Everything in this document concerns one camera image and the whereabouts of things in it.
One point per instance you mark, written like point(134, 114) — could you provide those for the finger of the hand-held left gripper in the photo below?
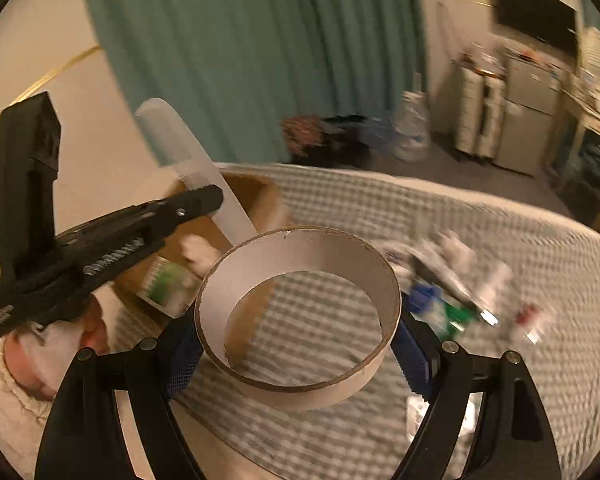
point(130, 255)
point(180, 207)

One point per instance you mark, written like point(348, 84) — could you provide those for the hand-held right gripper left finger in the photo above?
point(184, 360)

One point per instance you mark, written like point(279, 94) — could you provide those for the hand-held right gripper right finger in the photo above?
point(414, 360)

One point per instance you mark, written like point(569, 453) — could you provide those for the white comb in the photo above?
point(180, 130)

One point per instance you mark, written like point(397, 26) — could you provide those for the cardboard box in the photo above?
point(266, 200)

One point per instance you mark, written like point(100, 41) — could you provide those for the person's left hand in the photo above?
point(60, 355)

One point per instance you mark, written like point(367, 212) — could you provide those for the blue and green packet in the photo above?
point(437, 312)

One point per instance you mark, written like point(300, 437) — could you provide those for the white crumpled wrapper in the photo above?
point(467, 260)

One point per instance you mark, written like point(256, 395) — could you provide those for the small red and white item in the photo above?
point(530, 322)

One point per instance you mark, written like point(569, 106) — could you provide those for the patterned bag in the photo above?
point(300, 135)

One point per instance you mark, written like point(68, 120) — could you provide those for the black bag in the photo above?
point(342, 145)

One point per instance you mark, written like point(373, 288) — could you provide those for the green curtain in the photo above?
point(260, 50)

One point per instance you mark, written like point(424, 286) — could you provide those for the blue plastic bag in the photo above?
point(382, 135)

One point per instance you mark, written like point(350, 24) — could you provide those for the clear water jug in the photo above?
point(411, 127)

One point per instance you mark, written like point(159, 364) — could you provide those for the white suitcase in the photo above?
point(475, 110)

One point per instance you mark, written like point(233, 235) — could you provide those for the grey mini fridge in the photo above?
point(527, 115)

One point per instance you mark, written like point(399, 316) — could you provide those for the wooden desk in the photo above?
point(592, 120)

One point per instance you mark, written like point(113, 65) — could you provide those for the black wall television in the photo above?
point(535, 12)

